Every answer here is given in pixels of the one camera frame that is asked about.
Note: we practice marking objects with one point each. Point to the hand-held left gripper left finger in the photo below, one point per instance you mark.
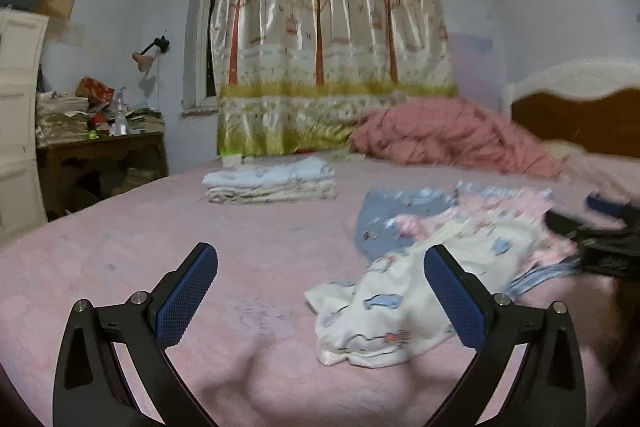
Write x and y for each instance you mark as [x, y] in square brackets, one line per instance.
[187, 297]

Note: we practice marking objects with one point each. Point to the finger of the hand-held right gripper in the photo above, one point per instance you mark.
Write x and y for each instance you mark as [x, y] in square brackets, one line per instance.
[570, 224]
[612, 207]

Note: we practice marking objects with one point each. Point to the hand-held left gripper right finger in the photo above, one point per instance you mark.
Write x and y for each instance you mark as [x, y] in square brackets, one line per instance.
[455, 302]

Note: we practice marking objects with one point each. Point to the white cartoon print pants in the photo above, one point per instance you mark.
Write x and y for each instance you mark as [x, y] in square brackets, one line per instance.
[390, 317]

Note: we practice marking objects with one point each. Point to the pink printed pants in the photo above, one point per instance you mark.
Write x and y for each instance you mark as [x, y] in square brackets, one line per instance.
[500, 207]

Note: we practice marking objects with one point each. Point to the light blue satin pants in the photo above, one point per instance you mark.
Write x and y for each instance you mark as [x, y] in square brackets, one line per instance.
[390, 217]

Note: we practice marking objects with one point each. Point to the cream pillow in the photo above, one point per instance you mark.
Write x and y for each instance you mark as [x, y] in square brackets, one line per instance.
[562, 151]

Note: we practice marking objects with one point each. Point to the pink bed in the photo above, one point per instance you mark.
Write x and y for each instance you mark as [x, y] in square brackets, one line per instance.
[250, 257]

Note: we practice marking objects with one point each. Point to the white and brown headboard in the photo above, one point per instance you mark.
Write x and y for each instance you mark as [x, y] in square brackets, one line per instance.
[575, 122]

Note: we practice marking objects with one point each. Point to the cardboard scraps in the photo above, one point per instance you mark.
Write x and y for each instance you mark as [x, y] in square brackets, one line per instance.
[132, 182]

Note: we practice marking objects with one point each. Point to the cream folded printed cloth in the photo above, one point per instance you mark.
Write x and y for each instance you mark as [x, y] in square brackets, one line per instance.
[270, 194]

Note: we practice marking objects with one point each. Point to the green and white box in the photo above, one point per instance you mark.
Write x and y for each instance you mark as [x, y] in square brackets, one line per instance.
[231, 161]

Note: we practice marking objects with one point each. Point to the light blue folded printed cloth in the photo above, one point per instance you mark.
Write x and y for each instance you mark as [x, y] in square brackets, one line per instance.
[270, 172]

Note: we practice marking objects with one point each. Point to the pink plaid quilt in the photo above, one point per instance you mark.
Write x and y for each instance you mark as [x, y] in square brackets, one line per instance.
[450, 132]

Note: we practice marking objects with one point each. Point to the dark wooden desk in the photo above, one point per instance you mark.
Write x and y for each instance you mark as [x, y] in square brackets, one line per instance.
[100, 147]

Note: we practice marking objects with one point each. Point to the pile of books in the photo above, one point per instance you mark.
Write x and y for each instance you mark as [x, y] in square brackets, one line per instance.
[147, 122]

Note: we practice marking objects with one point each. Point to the green comb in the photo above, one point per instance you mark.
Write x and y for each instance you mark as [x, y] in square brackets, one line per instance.
[345, 155]

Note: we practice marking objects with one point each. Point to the clear spray bottle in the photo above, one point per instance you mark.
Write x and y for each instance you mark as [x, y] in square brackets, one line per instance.
[120, 124]

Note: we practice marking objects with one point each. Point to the small green toy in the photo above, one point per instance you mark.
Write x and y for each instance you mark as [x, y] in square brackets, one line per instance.
[93, 136]

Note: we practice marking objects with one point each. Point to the stack of papers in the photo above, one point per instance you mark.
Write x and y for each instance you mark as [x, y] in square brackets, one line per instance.
[60, 122]

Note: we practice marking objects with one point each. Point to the red box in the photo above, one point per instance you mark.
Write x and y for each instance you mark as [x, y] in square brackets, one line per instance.
[95, 89]

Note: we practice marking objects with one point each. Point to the white cabinet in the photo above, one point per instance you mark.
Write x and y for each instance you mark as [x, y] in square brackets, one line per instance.
[20, 107]

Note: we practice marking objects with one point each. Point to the white framed window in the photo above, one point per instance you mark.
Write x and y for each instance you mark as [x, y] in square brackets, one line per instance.
[207, 32]

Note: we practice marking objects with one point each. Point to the tree print curtain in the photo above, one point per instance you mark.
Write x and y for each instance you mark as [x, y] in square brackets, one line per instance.
[325, 32]

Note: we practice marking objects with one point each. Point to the cardboard box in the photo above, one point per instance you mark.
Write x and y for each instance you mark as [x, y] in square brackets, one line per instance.
[55, 4]

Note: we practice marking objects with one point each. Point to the lavender wall sheet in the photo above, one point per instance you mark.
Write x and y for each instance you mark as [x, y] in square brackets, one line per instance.
[470, 67]

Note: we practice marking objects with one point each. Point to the pink wall lamp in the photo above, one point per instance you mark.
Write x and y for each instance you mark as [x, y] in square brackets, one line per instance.
[142, 59]

